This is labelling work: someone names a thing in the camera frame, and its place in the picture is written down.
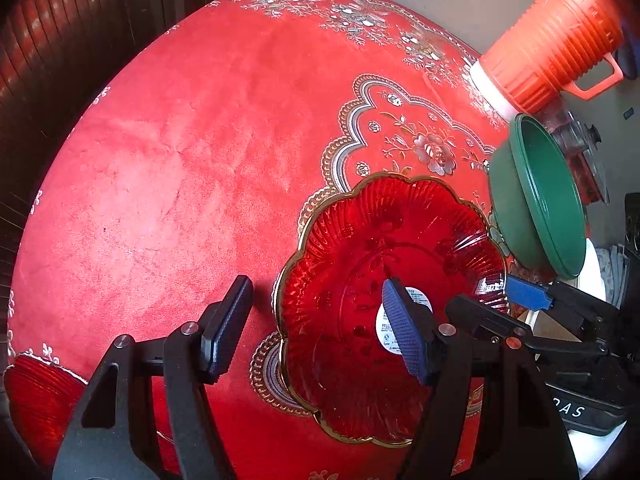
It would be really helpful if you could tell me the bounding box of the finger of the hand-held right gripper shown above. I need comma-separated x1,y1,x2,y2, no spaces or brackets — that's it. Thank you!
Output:
504,275,623,346
445,294,608,361

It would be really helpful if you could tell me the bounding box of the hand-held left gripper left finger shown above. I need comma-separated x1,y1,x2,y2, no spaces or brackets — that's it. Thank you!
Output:
52,275,254,480

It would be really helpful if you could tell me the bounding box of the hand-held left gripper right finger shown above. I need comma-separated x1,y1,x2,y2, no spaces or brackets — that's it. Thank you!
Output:
381,276,581,480

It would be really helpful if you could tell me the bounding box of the red glass plate gold rim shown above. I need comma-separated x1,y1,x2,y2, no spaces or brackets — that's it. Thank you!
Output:
4,352,181,476
272,174,511,448

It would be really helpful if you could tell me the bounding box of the green plastic bowl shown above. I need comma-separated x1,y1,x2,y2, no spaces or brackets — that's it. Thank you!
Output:
487,113,588,281

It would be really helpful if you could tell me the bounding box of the white bowl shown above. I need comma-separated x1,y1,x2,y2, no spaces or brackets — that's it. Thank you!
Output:
580,237,608,311

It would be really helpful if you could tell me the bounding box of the steel pot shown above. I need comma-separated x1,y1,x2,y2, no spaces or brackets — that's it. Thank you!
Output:
567,132,601,203

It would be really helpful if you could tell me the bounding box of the glass pot lid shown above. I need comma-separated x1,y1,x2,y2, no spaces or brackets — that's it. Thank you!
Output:
582,122,612,206

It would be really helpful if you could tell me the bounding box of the red floral tablecloth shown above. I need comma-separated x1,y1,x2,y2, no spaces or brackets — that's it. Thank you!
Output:
7,0,551,480

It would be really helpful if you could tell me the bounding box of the orange thermos jug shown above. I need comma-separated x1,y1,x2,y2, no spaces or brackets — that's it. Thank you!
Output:
469,0,626,122

